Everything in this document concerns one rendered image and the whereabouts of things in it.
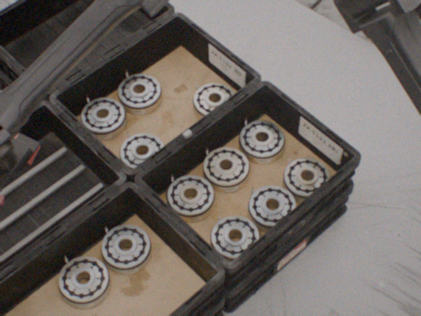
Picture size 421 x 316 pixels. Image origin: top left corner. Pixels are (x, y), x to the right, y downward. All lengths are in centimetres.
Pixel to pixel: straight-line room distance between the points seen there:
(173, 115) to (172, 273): 42
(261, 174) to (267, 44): 53
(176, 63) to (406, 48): 99
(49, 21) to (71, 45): 84
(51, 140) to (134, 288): 43
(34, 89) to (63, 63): 7
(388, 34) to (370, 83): 106
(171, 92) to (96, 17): 67
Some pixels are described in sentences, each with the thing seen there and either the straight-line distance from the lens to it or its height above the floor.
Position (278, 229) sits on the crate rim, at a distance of 159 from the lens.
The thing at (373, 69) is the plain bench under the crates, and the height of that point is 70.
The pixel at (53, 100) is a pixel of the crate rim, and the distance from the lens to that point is 181.
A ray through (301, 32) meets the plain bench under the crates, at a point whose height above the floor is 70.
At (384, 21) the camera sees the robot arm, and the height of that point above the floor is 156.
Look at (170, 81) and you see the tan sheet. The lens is 194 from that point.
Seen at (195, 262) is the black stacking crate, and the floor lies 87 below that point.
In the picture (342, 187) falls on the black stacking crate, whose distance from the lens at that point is 176.
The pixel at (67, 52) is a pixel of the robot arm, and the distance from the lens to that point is 128.
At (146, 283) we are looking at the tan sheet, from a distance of 165.
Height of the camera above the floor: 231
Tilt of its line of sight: 55 degrees down
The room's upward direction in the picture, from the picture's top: 1 degrees counter-clockwise
